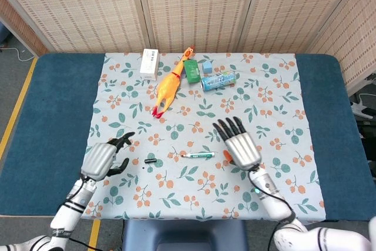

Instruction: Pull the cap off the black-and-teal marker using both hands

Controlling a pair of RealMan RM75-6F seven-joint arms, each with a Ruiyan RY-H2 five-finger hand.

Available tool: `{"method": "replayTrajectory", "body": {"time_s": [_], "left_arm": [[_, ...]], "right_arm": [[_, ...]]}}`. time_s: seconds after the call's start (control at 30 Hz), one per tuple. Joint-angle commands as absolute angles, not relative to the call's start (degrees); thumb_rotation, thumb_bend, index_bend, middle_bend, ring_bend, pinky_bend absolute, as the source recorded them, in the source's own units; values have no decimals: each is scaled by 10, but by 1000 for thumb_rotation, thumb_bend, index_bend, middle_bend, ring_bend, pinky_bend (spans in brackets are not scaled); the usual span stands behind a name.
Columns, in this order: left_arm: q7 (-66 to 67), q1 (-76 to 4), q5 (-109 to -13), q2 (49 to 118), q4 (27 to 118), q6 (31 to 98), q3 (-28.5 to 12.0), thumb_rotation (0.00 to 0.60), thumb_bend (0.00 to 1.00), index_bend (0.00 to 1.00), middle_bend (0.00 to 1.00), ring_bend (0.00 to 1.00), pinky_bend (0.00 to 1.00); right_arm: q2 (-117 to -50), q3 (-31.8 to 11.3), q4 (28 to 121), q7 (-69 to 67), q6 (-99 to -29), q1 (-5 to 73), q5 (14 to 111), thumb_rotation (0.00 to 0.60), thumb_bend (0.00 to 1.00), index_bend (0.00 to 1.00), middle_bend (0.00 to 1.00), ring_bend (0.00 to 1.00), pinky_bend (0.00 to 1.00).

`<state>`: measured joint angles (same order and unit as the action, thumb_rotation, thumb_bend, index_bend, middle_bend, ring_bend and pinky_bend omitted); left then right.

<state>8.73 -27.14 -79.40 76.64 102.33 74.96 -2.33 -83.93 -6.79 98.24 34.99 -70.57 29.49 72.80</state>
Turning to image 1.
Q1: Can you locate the white cardboard box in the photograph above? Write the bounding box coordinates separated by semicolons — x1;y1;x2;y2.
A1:
139;48;160;82

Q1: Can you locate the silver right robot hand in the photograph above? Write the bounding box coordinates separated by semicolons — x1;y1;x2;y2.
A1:
212;116;263;171

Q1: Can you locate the white power strip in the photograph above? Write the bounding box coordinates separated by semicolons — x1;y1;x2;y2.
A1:
351;92;376;121

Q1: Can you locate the floral printed tablecloth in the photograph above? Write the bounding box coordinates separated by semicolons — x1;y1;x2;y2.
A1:
86;52;326;221

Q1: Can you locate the light blue drink can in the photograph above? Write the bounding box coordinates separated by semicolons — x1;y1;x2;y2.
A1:
200;71;237;92

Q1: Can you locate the white green marker body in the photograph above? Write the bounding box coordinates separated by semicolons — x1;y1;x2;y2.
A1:
181;151;216;159

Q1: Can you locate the green snack packet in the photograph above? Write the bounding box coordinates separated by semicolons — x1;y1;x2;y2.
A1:
183;59;202;83

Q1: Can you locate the yellow rubber chicken toy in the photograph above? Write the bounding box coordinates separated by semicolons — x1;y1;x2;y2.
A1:
152;45;195;119

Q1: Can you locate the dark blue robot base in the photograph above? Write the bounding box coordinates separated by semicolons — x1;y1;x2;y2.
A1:
122;219;246;251

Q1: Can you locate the woven folding screen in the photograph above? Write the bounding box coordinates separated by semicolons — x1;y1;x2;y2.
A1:
0;0;376;87

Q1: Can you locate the white floor cable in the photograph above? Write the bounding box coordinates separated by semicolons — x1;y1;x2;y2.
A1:
0;45;35;61

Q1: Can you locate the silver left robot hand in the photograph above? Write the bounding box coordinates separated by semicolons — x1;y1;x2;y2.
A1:
80;132;136;182

